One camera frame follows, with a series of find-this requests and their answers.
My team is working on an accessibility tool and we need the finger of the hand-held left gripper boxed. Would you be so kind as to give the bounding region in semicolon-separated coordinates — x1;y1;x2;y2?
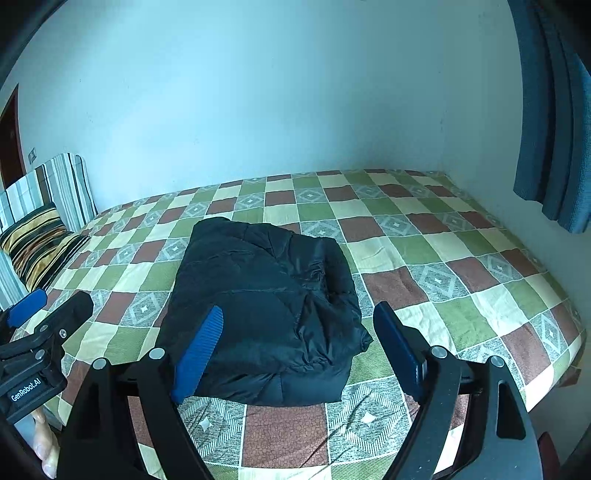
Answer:
0;289;48;330
18;291;94;352

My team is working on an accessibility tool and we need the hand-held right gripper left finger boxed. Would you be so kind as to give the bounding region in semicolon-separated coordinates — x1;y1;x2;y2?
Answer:
56;305;225;480

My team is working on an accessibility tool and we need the blue curtain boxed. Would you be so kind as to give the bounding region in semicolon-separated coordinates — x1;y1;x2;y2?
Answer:
505;0;591;235

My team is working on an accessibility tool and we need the person's left hand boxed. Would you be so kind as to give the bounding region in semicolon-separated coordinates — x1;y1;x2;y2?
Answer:
28;408;60;479

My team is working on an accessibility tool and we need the bed with checkered sheet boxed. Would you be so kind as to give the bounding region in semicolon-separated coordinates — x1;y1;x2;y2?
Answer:
9;168;586;480

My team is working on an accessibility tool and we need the grey white striped pillow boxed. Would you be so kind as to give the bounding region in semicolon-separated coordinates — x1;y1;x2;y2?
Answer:
0;152;99;312

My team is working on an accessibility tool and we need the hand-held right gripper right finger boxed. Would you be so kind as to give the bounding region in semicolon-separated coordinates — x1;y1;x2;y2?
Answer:
372;300;543;480

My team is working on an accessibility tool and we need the black quilted jacket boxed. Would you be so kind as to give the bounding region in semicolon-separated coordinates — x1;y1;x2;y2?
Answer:
156;217;374;407

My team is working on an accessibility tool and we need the brown door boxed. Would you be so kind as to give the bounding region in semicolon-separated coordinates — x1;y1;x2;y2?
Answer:
0;83;26;190

